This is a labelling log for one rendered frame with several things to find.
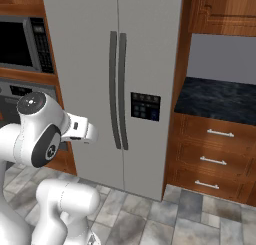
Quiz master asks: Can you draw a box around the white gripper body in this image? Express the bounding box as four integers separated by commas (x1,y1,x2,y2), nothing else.
83,119,100,145

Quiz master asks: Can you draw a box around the grey left fridge door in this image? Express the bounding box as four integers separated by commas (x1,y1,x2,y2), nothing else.
40,0,125,192

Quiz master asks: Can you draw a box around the grey fridge door with dispenser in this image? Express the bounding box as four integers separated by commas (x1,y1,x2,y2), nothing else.
116,0,184,203

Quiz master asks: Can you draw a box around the wooden drawer front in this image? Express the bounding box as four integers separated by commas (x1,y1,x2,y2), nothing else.
172,113,256,152
165,168,255,204
167,141,256,180

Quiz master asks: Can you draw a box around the black and silver microwave oven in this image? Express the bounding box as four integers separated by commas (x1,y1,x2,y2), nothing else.
0,15,56,75

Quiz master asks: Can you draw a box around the wooden cupboard door above microwave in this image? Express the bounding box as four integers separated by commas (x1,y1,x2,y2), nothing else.
0,0,46,17

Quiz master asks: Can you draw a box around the dark grey left fridge handle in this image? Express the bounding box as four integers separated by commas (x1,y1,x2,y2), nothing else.
108,30,122,150

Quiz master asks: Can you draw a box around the dark grey fridge handle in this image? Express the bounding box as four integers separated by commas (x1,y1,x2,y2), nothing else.
108,30,122,150
118,32,130,151

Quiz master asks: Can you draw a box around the dark grey right fridge handle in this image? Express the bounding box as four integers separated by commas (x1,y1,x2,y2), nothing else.
118,32,130,151

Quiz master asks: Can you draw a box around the silver drawer handle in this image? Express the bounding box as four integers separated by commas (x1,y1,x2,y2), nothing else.
199,155,228,166
194,179,221,190
206,128,235,138

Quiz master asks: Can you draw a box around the wooden wall cupboard door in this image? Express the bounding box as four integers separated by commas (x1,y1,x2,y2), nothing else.
187,0,256,37

